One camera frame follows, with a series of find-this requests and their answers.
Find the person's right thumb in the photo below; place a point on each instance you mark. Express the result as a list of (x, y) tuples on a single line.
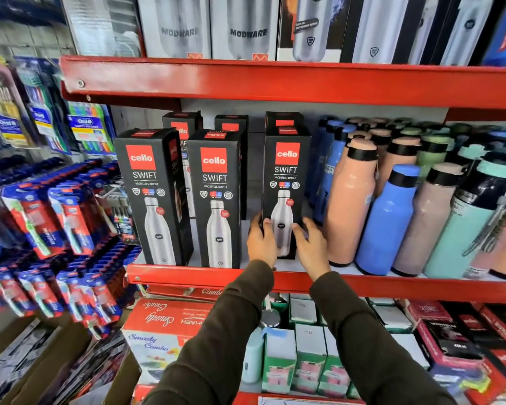
[(298, 234)]

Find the black steel flask carton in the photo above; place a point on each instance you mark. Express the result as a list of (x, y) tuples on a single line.
[(286, 172)]

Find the person's right forearm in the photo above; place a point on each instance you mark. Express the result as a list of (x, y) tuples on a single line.
[(362, 350)]

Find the brown cardboard carton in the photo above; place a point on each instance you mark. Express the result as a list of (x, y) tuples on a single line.
[(74, 345)]

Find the steel bottle cap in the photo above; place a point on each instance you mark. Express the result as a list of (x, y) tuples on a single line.
[(270, 318)]

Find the flat red box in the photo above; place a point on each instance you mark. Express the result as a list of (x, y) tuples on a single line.
[(181, 292)]

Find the person's right hand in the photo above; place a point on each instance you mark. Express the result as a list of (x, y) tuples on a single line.
[(314, 253)]

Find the row of black bottle boxes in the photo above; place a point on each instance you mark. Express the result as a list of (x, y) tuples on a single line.
[(214, 193)]

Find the group of red black boxes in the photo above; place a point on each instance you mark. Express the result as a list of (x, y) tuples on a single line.
[(464, 341)]

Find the red metal shelf board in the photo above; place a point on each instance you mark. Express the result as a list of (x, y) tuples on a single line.
[(278, 82), (388, 286)]

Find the white steel bottle box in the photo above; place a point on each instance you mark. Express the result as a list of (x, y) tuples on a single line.
[(175, 25), (244, 25)]

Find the group of green white boxes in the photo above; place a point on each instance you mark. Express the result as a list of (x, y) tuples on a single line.
[(310, 358)]

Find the red white combo set box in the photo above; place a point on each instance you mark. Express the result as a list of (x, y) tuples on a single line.
[(164, 328)]

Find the hanging red blue toothbrush packs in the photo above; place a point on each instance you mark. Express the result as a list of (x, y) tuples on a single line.
[(55, 231)]

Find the hanging clear toothbrush packs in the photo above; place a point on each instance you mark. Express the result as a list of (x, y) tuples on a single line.
[(46, 105)]

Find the pile of dark packets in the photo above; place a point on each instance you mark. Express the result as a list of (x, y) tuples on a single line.
[(29, 366)]

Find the person's left thumb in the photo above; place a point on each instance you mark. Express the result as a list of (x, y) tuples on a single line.
[(267, 226)]

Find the person's left hand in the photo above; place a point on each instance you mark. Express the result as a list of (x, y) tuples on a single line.
[(262, 247)]

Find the grey printed box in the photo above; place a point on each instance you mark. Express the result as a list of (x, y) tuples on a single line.
[(103, 25)]

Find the black and white bottle box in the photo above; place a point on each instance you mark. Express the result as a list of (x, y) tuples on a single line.
[(312, 27)]

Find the pale blue plastic bottle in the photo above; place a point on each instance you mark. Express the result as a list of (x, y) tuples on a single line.
[(253, 358)]

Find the group of pastel insulated bottles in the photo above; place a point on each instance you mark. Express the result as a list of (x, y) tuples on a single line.
[(388, 215)]

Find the person's left forearm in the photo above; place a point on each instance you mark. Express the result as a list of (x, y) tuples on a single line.
[(219, 345)]

